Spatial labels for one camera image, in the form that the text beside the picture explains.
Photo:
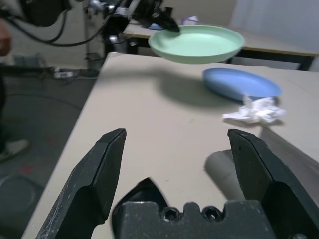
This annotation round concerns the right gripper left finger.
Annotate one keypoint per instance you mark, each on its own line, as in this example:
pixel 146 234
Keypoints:
pixel 87 184

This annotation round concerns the white tissue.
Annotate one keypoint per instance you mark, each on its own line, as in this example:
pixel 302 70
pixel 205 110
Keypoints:
pixel 259 112

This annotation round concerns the bystander hand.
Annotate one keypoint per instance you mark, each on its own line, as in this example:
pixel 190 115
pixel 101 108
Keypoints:
pixel 4 37

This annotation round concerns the bystander dark trouser leg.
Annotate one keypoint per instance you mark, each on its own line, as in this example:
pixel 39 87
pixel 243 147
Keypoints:
pixel 2 99

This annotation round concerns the blue plate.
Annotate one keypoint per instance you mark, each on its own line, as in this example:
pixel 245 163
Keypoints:
pixel 236 82

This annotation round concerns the green plate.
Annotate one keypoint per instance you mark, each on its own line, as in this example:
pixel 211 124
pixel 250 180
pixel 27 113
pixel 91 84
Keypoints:
pixel 197 44

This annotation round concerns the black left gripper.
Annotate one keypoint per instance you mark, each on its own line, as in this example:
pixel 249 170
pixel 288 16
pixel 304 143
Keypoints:
pixel 147 10

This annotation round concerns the grey glasses case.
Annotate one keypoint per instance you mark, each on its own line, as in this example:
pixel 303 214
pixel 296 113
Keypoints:
pixel 219 171

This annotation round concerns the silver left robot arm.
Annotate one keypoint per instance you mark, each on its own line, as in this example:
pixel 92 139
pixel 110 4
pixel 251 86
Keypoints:
pixel 45 12

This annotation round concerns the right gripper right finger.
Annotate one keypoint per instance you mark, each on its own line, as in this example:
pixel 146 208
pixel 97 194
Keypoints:
pixel 264 171

